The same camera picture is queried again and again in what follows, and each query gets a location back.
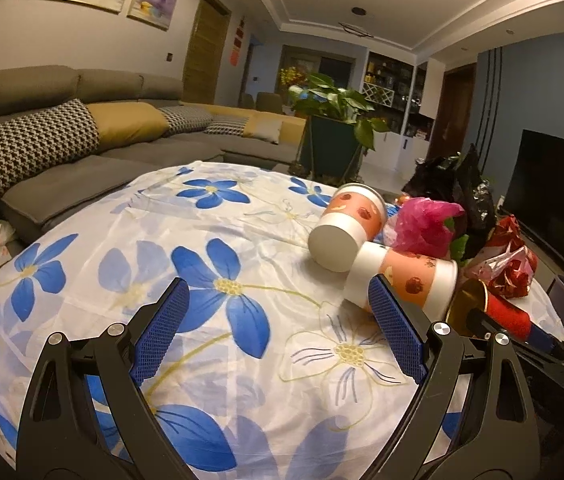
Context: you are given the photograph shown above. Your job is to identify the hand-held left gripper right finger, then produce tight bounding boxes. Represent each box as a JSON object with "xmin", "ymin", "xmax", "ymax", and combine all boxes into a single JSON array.
[{"xmin": 367, "ymin": 275, "xmax": 548, "ymax": 480}]

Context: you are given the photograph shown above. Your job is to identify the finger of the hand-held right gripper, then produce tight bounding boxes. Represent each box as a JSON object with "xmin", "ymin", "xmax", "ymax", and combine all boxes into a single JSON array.
[
  {"xmin": 466, "ymin": 309, "xmax": 513, "ymax": 341},
  {"xmin": 527, "ymin": 326, "xmax": 564, "ymax": 358}
]

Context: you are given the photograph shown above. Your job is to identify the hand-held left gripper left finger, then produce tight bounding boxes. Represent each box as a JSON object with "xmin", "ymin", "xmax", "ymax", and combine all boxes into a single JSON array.
[{"xmin": 14, "ymin": 276, "xmax": 193, "ymax": 480}]

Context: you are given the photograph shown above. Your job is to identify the gold red cylinder can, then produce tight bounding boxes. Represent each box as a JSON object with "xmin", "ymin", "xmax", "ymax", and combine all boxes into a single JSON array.
[{"xmin": 446, "ymin": 278, "xmax": 533, "ymax": 341}]

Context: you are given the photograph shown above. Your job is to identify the apple print paper cup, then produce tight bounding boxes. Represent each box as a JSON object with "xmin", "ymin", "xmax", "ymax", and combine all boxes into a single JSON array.
[
  {"xmin": 344, "ymin": 241, "xmax": 459, "ymax": 323},
  {"xmin": 308, "ymin": 183, "xmax": 388, "ymax": 273}
]

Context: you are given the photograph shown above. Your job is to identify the green foam mesh sleeve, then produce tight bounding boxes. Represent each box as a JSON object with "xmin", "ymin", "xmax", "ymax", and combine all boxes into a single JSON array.
[{"xmin": 449, "ymin": 232, "xmax": 470, "ymax": 261}]

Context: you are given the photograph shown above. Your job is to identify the red foil wrapper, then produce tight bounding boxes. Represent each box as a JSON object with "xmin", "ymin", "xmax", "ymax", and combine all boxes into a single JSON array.
[{"xmin": 464, "ymin": 215, "xmax": 538, "ymax": 301}]

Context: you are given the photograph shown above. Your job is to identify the pink plastic bag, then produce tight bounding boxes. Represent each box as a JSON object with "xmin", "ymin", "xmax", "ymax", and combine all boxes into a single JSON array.
[{"xmin": 392, "ymin": 197, "xmax": 465, "ymax": 261}]

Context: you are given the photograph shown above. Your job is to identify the blue floral tablecloth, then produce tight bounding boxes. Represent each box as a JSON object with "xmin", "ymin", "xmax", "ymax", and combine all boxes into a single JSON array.
[{"xmin": 0, "ymin": 157, "xmax": 564, "ymax": 480}]

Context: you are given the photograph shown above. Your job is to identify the black flat television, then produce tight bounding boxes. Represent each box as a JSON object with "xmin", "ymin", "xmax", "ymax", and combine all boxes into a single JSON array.
[{"xmin": 499, "ymin": 129, "xmax": 564, "ymax": 271}]

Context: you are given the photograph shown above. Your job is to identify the black plastic bag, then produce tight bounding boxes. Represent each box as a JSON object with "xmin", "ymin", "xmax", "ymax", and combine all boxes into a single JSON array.
[{"xmin": 402, "ymin": 144, "xmax": 498, "ymax": 248}]

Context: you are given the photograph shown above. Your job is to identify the grey sectional sofa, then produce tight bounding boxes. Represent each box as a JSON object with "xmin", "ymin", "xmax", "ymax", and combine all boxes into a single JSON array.
[{"xmin": 0, "ymin": 64, "xmax": 308, "ymax": 231}]

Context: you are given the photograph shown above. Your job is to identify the dark green planter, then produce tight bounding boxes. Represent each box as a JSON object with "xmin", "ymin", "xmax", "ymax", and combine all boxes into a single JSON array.
[{"xmin": 299, "ymin": 115, "xmax": 368, "ymax": 183}]

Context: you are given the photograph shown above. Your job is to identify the mustard yellow cushion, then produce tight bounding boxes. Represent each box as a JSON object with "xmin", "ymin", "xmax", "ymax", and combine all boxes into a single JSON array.
[{"xmin": 84, "ymin": 102, "xmax": 169, "ymax": 148}]

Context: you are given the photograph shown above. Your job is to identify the small houndstooth cushion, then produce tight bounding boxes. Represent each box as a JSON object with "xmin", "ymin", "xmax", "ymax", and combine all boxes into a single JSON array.
[
  {"xmin": 158, "ymin": 106, "xmax": 213, "ymax": 136},
  {"xmin": 204, "ymin": 115, "xmax": 250, "ymax": 137}
]

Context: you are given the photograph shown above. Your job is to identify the dark wooden door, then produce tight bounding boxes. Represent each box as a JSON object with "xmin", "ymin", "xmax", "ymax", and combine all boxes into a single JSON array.
[{"xmin": 429, "ymin": 66, "xmax": 478, "ymax": 161}]

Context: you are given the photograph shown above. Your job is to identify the large houndstooth cushion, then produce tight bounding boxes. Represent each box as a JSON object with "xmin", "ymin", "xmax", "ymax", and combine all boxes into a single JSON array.
[{"xmin": 0, "ymin": 98, "xmax": 100, "ymax": 201}]

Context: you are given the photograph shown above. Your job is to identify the white display cabinet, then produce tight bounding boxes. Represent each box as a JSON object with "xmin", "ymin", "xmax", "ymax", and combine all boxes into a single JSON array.
[{"xmin": 359, "ymin": 50, "xmax": 445, "ymax": 168}]

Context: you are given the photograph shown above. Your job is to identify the mustard sofa end cushion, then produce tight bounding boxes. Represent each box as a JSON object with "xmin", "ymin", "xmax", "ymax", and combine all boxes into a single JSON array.
[{"xmin": 242, "ymin": 110, "xmax": 308, "ymax": 146}]

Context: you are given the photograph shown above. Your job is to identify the green pothos plant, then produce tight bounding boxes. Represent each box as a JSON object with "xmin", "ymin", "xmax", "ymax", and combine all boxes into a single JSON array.
[{"xmin": 289, "ymin": 72, "xmax": 390, "ymax": 153}]

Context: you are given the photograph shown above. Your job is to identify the grey dining chair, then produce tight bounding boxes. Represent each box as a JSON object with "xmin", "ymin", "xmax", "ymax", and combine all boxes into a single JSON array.
[{"xmin": 254, "ymin": 91, "xmax": 283, "ymax": 113}]

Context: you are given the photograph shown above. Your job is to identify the dark glass sliding door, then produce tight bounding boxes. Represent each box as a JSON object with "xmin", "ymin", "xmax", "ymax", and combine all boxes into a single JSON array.
[{"xmin": 279, "ymin": 45, "xmax": 358, "ymax": 96}]

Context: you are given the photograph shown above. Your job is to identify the yellow flower bouquet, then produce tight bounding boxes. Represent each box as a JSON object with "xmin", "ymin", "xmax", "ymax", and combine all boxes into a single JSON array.
[{"xmin": 279, "ymin": 66, "xmax": 308, "ymax": 86}]

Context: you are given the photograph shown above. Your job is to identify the light wooden door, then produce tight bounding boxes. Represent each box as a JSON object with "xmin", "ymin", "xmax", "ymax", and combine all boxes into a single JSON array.
[{"xmin": 182, "ymin": 0, "xmax": 233, "ymax": 106}]

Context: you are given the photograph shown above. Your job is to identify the red wall decoration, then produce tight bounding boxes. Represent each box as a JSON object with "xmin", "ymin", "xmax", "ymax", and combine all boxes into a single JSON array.
[{"xmin": 230, "ymin": 17, "xmax": 247, "ymax": 67}]

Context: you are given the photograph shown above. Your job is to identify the ring ceiling lamp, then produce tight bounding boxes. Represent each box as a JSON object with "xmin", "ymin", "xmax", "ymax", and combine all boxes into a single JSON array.
[{"xmin": 338, "ymin": 21, "xmax": 375, "ymax": 39}]

